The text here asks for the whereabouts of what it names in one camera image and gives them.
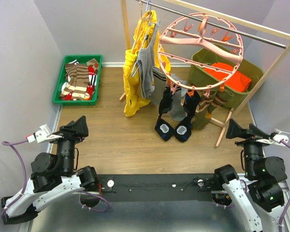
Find grey tank top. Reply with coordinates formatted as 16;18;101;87
136;21;160;99

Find pink round clip hanger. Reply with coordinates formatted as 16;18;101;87
157;13;244;97

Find metal hanging rail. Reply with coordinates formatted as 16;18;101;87
138;0;287;49

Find black patterned sock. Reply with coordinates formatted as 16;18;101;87
154;87;174;141
174;90;201;142

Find green plastic tray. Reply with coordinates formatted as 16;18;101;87
53;55;102;106

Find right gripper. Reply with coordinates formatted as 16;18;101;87
226;117;272;176

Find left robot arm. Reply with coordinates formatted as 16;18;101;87
1;116;100;225

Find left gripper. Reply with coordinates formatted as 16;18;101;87
47;115;89;174

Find orange cloth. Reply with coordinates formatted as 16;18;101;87
203;62;252;93

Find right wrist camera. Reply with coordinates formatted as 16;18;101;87
256;128;290;145

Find olive striped sock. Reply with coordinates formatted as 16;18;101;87
192;94;216;130
205;90;234;119

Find yellow shorts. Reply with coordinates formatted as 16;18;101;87
122;10;171;118

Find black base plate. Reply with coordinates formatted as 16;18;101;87
98;174;223;202

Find olive green plastic bin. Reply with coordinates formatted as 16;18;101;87
188;48;264;108

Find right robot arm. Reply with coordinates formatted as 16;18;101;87
213;119;290;232

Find wooden clothes hanger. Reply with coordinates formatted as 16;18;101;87
131;0;157;54

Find blue wire hanger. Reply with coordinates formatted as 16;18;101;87
128;0;160;77

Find wooden clothes rack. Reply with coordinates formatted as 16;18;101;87
119;0;290;148

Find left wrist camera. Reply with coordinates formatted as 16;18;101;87
26;124;63;144

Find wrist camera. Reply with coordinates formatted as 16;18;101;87
26;124;63;144
256;128;290;145

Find brown striped sock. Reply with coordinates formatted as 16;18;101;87
60;63;89;100

